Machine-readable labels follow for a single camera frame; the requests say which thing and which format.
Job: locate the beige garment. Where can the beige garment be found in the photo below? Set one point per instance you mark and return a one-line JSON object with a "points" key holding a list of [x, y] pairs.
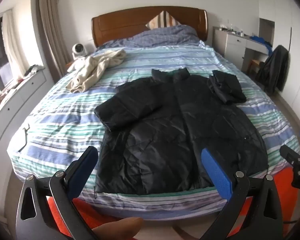
{"points": [[95, 67]]}

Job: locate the blue striped pillow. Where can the blue striped pillow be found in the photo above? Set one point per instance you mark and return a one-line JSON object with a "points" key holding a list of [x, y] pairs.
{"points": [[165, 37]]}

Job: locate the brown curtain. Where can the brown curtain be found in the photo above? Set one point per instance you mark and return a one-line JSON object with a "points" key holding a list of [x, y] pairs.
{"points": [[50, 30]]}

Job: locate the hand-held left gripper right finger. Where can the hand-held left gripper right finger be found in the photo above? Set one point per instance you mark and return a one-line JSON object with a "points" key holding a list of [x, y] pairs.
{"points": [[216, 172]]}

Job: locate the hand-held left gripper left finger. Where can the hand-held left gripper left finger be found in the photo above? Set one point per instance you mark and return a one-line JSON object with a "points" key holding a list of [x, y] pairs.
{"points": [[81, 170]]}

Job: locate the blue cloth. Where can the blue cloth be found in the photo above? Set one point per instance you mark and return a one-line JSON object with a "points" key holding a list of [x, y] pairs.
{"points": [[260, 40]]}

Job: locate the white sheer curtain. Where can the white sheer curtain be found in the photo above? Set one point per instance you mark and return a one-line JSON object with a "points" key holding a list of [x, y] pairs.
{"points": [[11, 42]]}

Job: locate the white low cabinet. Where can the white low cabinet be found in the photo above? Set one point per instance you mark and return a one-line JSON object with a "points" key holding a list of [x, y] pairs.
{"points": [[5, 110]]}

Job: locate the small clutter pile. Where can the small clutter pile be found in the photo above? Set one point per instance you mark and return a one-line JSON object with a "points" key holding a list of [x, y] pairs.
{"points": [[33, 70]]}

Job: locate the small desk bottles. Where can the small desk bottles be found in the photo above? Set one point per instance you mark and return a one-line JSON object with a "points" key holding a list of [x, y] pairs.
{"points": [[231, 31]]}

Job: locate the dark hanging jacket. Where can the dark hanging jacket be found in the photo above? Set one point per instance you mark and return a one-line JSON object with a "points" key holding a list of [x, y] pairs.
{"points": [[275, 67]]}

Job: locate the black detached hood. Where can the black detached hood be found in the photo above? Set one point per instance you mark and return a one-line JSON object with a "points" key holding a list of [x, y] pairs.
{"points": [[227, 85]]}

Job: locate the wooden headboard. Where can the wooden headboard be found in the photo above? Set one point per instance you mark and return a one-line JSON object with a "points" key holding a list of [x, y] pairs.
{"points": [[120, 27]]}

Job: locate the orange floor mat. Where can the orange floor mat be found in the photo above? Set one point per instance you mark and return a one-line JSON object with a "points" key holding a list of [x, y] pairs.
{"points": [[155, 233]]}

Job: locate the black puffer jacket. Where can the black puffer jacket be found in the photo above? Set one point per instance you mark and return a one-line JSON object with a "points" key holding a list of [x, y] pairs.
{"points": [[165, 117]]}

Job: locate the bed with striped sheet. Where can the bed with striped sheet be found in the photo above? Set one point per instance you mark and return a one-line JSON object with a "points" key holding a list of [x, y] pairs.
{"points": [[65, 120]]}

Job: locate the white desk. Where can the white desk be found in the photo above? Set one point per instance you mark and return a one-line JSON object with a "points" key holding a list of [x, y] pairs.
{"points": [[236, 47]]}

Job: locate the brown striped pillow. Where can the brown striped pillow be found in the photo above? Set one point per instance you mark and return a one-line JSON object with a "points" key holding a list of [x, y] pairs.
{"points": [[162, 20]]}

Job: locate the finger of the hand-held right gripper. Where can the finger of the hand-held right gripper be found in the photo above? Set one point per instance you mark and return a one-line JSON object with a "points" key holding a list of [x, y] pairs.
{"points": [[293, 156]]}

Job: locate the wooden chair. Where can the wooden chair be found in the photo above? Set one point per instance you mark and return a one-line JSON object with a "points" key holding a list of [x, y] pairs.
{"points": [[255, 63]]}

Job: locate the person's left hand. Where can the person's left hand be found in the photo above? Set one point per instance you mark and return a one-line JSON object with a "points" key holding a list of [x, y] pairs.
{"points": [[117, 227]]}

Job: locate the small white fan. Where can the small white fan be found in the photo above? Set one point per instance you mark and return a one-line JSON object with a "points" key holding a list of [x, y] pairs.
{"points": [[79, 51]]}

